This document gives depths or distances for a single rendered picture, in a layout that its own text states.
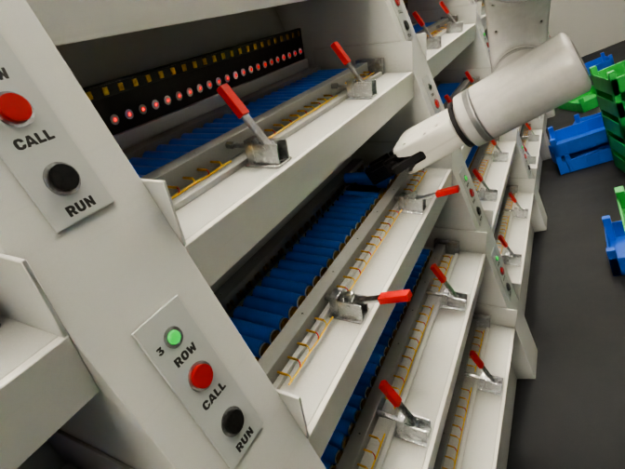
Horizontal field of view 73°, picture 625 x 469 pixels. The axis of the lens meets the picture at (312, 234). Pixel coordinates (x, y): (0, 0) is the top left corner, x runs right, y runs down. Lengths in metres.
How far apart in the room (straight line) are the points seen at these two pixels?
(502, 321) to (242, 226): 0.77
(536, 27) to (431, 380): 0.52
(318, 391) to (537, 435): 0.68
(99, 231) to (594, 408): 0.97
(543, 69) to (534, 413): 0.71
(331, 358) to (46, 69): 0.34
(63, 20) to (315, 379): 0.35
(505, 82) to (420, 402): 0.45
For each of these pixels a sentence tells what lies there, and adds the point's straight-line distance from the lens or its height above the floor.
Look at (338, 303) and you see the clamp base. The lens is 0.48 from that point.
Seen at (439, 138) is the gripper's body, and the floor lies 0.64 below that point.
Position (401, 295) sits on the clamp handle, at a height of 0.57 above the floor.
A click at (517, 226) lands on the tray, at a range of 1.42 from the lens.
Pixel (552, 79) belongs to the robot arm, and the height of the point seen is 0.66.
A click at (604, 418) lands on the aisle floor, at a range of 1.05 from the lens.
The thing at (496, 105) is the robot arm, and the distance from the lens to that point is 0.65.
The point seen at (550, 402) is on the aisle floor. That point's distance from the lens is 1.09.
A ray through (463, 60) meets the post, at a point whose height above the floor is 0.65.
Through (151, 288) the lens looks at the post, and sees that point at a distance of 0.30.
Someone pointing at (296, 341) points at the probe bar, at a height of 0.57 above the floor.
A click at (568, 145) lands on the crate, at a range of 2.08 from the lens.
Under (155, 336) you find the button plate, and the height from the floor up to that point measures 0.70.
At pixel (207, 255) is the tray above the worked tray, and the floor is 0.72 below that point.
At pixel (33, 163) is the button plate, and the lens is 0.28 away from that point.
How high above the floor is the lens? 0.79
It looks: 17 degrees down
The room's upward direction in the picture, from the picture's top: 28 degrees counter-clockwise
